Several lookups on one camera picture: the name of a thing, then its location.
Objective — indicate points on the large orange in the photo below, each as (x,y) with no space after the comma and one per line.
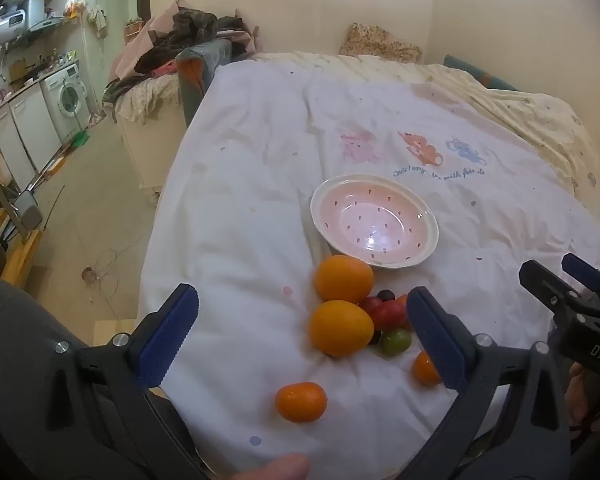
(341,327)
(343,278)

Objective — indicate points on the white bed frame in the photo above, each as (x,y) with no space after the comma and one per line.
(147,155)

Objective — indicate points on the cream floral quilt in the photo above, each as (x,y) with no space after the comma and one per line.
(530,105)

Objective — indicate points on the green cherry tomato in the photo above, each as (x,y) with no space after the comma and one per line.
(396,341)

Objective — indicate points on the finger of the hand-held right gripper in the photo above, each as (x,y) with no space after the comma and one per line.
(547,285)
(585,270)

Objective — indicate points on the dark purple cherry tomato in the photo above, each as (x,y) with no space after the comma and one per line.
(386,294)
(375,337)

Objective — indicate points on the green dustpan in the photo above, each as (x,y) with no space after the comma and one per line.
(81,137)

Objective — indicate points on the person's right hand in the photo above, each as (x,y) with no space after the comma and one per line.
(576,392)

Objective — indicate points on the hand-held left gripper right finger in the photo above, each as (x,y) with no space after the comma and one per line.
(437,340)

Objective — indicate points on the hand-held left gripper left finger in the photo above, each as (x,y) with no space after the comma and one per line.
(167,335)

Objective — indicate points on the white washing machine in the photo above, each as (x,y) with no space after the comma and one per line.
(70,95)

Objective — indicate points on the hanging white towel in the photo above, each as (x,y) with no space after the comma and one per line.
(98,19)

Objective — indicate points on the pink strawberry print bowl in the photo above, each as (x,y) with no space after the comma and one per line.
(375,220)

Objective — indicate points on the white cartoon print blanket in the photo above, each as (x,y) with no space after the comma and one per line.
(255,185)

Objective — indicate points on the grey square stand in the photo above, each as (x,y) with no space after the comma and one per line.
(30,210)

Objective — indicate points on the teal pillow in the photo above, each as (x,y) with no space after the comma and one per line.
(480,72)

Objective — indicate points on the red cherry tomato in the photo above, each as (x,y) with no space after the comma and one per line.
(369,304)
(390,316)

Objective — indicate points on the range hood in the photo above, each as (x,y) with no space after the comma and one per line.
(45,24)

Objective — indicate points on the white water heater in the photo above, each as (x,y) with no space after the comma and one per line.
(15,15)

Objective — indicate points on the person's left hand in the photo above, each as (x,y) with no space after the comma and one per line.
(275,467)

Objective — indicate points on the floral pillow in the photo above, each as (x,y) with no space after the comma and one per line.
(380,42)

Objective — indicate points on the pile of dark clothes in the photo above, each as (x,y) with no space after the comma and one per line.
(195,25)

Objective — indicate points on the wooden drying rack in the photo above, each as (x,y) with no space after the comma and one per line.
(17,257)

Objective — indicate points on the white kitchen cabinets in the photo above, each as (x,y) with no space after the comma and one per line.
(22,127)

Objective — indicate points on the floral sofa cover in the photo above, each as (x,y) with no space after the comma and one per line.
(145,95)

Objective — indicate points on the small tangerine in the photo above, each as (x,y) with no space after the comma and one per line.
(402,302)
(424,369)
(300,401)

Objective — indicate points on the hanging orange bag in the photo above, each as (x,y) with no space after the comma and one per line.
(74,4)

